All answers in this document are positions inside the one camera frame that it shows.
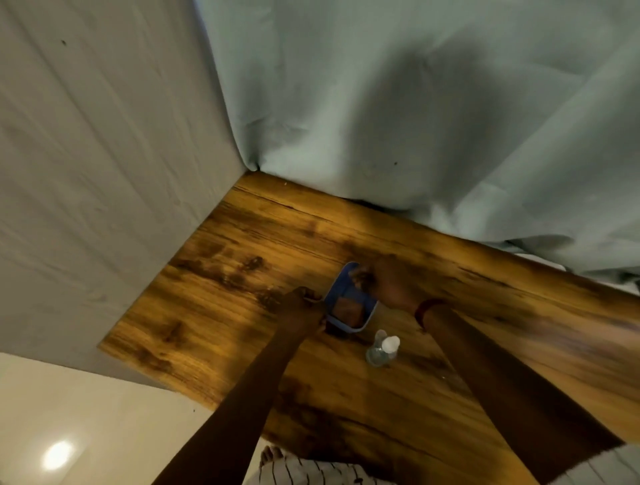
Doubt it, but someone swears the person's right hand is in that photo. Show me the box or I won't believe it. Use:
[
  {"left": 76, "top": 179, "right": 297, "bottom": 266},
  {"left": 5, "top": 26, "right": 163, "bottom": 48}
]
[{"left": 351, "top": 255, "right": 426, "bottom": 316}]

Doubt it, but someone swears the person's left hand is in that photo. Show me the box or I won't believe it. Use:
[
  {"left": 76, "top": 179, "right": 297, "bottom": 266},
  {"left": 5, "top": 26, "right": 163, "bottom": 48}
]
[{"left": 277, "top": 286, "right": 328, "bottom": 342}]

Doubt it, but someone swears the blue plastic container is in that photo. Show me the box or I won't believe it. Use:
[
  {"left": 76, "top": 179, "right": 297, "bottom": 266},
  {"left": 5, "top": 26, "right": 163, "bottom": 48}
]
[{"left": 322, "top": 261, "right": 381, "bottom": 335}]

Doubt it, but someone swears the person's left forearm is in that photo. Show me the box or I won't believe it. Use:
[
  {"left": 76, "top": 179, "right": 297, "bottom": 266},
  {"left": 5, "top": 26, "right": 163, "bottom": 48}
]
[{"left": 152, "top": 327, "right": 326, "bottom": 485}]

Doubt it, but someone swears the person's right forearm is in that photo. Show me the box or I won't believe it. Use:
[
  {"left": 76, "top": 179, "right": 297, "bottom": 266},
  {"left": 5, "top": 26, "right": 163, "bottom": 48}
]
[{"left": 420, "top": 302, "right": 626, "bottom": 485}]

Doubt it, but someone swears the wooden table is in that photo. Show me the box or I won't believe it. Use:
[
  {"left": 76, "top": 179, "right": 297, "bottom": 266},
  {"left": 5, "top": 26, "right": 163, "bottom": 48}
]
[{"left": 97, "top": 170, "right": 640, "bottom": 485}]

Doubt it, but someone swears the red wrist thread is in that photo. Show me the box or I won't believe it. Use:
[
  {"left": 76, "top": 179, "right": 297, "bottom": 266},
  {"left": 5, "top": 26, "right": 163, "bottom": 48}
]
[{"left": 414, "top": 298, "right": 449, "bottom": 330}]

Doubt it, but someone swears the clear plastic bottle white cap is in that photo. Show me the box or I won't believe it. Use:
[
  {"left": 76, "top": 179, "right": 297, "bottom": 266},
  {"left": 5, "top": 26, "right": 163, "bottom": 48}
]
[{"left": 365, "top": 330, "right": 401, "bottom": 368}]

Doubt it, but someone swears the pale green curtain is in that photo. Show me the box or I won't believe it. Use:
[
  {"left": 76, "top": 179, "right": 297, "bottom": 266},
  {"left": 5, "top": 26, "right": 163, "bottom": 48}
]
[{"left": 192, "top": 0, "right": 640, "bottom": 293}]

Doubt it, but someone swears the white striped garment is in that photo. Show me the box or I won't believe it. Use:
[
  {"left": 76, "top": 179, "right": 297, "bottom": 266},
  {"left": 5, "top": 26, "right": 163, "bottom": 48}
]
[{"left": 257, "top": 452, "right": 396, "bottom": 485}]

